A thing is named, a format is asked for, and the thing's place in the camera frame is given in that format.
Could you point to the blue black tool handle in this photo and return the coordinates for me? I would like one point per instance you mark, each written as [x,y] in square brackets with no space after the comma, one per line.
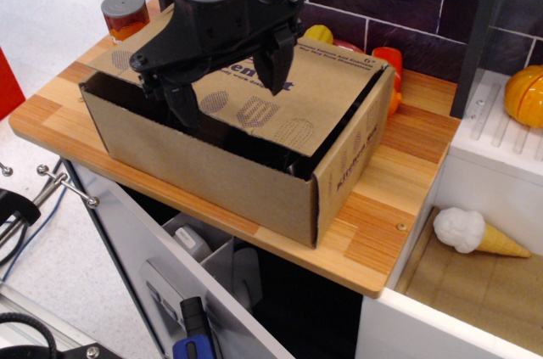
[199,343]

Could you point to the orange toy pumpkin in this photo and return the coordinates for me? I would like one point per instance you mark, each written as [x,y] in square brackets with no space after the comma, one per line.
[523,96]

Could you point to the white dish rack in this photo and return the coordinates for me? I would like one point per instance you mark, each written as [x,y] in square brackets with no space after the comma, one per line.
[488,136]

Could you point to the yellow toy fruit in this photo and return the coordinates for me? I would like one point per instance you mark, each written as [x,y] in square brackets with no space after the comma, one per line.
[320,33]

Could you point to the brown cardboard box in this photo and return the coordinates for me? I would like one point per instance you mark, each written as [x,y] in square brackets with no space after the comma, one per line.
[287,162]

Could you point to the orange toy bottle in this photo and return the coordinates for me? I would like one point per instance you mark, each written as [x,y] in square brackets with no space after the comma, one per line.
[395,59]

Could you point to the metal clamp with black handle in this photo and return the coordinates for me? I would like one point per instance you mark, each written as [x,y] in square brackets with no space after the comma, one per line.
[25,211]

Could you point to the jar with grey lid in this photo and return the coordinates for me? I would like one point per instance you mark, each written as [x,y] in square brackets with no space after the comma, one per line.
[124,18]

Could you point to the grey storage bin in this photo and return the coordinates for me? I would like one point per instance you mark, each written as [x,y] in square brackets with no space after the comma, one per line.
[234,266]

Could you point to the red panel at left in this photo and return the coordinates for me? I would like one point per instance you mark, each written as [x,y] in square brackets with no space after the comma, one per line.
[11,93]

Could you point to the dark grey metal post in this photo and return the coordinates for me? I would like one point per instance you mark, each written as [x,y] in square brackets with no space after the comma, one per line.
[484,26]

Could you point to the toy ice cream cone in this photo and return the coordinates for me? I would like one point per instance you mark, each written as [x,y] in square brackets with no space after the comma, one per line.
[467,231]

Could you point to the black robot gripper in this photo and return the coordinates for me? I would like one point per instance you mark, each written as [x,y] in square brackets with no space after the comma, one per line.
[203,36]

